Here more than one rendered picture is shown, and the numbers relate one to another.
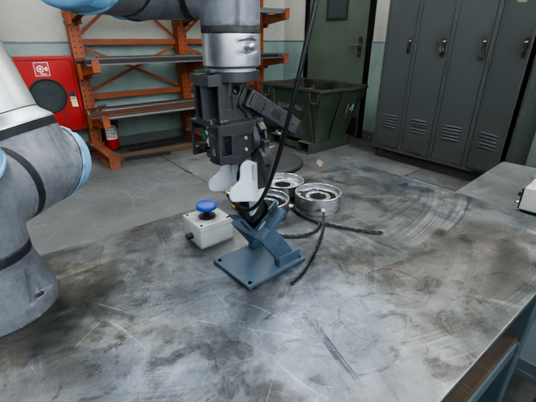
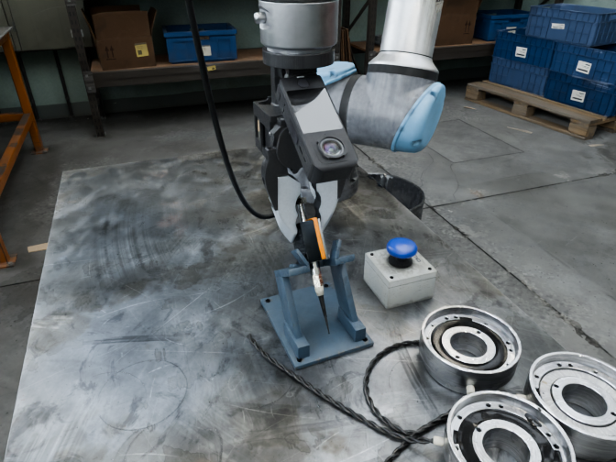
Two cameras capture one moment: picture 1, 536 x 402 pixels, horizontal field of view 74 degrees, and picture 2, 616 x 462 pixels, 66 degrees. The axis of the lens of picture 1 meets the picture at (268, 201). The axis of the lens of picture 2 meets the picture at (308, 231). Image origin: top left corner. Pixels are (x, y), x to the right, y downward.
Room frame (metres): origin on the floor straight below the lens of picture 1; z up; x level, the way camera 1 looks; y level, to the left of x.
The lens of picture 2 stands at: (0.67, -0.42, 1.21)
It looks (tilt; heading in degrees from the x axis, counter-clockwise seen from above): 31 degrees down; 109
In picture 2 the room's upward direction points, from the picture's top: straight up
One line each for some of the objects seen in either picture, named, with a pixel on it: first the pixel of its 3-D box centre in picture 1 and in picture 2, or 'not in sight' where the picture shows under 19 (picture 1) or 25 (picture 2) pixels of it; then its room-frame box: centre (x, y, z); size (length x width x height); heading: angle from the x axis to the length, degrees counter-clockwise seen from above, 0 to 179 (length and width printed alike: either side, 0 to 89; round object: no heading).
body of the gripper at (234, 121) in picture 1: (230, 116); (296, 106); (0.50, 0.05, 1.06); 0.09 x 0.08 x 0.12; 131
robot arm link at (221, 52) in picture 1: (233, 53); (295, 26); (0.50, 0.05, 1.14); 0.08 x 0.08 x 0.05
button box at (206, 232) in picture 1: (205, 226); (397, 271); (0.61, 0.12, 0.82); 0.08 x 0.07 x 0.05; 128
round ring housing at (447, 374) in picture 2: (265, 206); (467, 349); (0.71, 0.01, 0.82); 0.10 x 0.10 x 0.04
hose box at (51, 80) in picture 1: (68, 108); not in sight; (3.72, 2.03, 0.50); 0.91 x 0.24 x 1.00; 128
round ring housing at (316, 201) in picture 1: (317, 199); (503, 453); (0.75, -0.11, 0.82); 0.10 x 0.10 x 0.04
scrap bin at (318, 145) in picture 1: (309, 113); not in sight; (4.21, -0.49, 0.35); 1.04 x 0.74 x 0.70; 38
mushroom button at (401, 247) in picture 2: (206, 214); (401, 258); (0.62, 0.12, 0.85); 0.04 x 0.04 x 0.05
